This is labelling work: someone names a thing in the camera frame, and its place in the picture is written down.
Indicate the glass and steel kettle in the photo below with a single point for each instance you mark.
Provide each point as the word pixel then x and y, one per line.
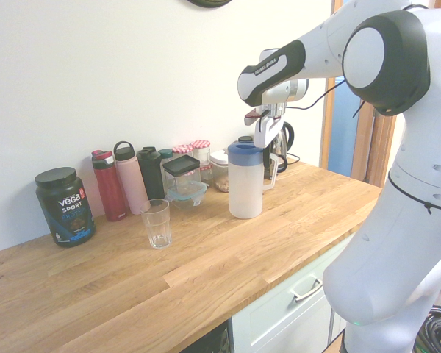
pixel 284 143

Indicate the cereal container with white lid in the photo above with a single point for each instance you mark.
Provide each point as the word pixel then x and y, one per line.
pixel 220 173

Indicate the jar with black lid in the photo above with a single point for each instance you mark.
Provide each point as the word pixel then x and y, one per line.
pixel 245 139

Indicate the black round wall clock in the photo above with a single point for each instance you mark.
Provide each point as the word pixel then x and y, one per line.
pixel 209 3

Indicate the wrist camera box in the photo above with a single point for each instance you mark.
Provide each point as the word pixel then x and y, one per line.
pixel 250 117

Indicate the black shaker bottle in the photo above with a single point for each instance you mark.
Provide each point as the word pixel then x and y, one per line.
pixel 150 176

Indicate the glass french press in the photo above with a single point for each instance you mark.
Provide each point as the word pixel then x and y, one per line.
pixel 273 173

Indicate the white cabinet drawer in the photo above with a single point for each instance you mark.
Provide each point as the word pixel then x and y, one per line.
pixel 272 320

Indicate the pink water bottle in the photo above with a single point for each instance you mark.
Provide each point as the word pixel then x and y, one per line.
pixel 132 184

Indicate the wooden door frame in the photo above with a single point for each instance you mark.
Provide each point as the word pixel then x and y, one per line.
pixel 378 147

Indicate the steel dishwasher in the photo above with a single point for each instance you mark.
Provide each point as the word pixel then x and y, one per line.
pixel 213 342

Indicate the clear container black lid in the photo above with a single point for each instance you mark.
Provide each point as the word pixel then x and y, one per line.
pixel 182 165

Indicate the clear pitcher with blue lid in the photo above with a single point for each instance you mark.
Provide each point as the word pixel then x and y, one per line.
pixel 244 191

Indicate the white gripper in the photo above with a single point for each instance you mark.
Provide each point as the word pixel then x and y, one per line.
pixel 265 131

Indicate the clear drinking glass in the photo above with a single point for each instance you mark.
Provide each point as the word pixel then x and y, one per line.
pixel 156 228

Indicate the jar with green lid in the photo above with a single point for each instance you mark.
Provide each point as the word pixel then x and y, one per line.
pixel 165 154

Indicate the glass container teal lid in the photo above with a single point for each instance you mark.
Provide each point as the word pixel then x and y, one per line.
pixel 185 195

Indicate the small jar red checked lid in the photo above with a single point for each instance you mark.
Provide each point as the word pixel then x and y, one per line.
pixel 206 173

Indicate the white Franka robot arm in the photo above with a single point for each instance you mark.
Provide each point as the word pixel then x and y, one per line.
pixel 389 220

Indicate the black protein powder tub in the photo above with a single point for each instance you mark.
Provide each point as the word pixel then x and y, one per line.
pixel 66 217

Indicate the red water bottle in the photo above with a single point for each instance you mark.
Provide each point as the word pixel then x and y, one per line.
pixel 110 191

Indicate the glass jar red checked lid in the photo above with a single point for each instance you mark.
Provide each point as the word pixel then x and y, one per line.
pixel 182 149
pixel 200 144

